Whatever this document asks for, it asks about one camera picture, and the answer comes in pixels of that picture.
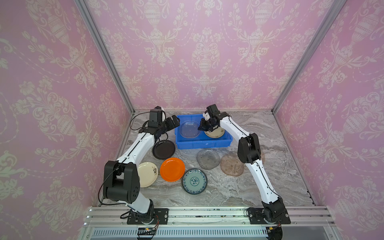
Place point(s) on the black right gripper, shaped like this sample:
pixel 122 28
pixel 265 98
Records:
pixel 207 122

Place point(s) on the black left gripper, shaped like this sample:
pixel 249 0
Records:
pixel 171 125

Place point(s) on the cream plate with calligraphy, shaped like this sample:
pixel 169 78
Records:
pixel 216 133

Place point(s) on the clear glass plate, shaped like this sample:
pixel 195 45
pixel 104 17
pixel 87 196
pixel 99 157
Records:
pixel 189 129

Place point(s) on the dark glossy round plate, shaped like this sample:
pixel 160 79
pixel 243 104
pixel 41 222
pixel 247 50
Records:
pixel 163 150

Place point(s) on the pink glass plate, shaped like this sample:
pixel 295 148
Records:
pixel 263 158

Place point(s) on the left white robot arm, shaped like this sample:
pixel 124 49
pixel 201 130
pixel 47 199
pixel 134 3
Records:
pixel 121 182

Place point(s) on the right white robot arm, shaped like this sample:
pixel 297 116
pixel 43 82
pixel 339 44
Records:
pixel 249 153

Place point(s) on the grey glass plate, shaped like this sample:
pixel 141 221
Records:
pixel 208 159

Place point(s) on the orange round plate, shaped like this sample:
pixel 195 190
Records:
pixel 172 169

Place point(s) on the brown glass plate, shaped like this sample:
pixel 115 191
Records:
pixel 231 165

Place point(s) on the cream plate black brushstroke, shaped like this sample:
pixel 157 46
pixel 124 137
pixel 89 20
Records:
pixel 148 173

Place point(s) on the teal patterned round plate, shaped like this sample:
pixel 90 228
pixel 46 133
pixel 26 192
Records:
pixel 194 181

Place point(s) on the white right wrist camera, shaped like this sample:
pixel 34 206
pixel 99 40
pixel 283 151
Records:
pixel 206 116

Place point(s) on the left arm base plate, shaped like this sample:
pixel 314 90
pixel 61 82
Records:
pixel 160 216

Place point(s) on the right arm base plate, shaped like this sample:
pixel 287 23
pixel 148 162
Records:
pixel 257 216

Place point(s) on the aluminium front rail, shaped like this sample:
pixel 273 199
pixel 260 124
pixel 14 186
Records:
pixel 210 223

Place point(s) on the left aluminium corner post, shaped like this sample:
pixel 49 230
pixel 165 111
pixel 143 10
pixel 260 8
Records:
pixel 101 46

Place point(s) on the aluminium corner post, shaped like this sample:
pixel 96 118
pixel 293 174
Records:
pixel 101 46
pixel 325 25

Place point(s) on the right aluminium corner post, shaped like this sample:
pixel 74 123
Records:
pixel 325 25

